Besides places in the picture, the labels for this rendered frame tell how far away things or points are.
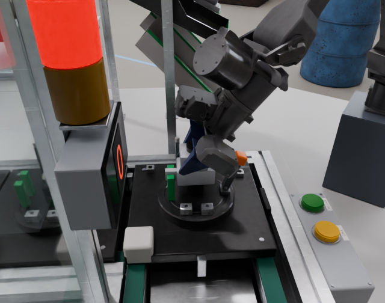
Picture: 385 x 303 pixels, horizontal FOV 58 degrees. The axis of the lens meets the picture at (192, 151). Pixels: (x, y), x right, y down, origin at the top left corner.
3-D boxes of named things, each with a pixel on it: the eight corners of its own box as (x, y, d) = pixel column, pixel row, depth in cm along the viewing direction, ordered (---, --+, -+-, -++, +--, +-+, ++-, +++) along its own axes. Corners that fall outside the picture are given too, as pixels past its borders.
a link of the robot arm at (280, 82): (281, 64, 55) (246, 38, 49) (301, 85, 51) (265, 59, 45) (251, 97, 58) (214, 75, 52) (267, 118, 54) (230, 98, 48)
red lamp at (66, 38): (106, 47, 31) (98, -13, 28) (97, 68, 27) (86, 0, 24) (49, 48, 31) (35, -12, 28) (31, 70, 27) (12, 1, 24)
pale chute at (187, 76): (228, 107, 91) (241, 97, 89) (227, 133, 80) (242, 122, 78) (148, 27, 82) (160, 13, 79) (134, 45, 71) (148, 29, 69)
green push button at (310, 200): (317, 200, 67) (319, 192, 66) (325, 215, 64) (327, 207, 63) (296, 201, 67) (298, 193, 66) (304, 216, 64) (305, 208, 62)
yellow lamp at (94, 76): (113, 98, 34) (106, 48, 31) (106, 124, 30) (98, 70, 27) (61, 100, 34) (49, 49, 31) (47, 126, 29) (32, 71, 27)
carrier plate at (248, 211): (246, 167, 76) (247, 159, 75) (275, 257, 56) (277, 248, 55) (135, 171, 75) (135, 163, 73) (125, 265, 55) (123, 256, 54)
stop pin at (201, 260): (205, 270, 57) (206, 254, 55) (206, 276, 56) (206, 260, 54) (197, 270, 57) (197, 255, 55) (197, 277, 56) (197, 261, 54)
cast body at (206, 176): (212, 169, 63) (213, 136, 59) (215, 184, 60) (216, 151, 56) (165, 171, 63) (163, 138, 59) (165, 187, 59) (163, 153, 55)
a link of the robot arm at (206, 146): (244, 83, 62) (218, 64, 59) (271, 140, 47) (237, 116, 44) (214, 116, 65) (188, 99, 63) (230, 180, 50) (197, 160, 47)
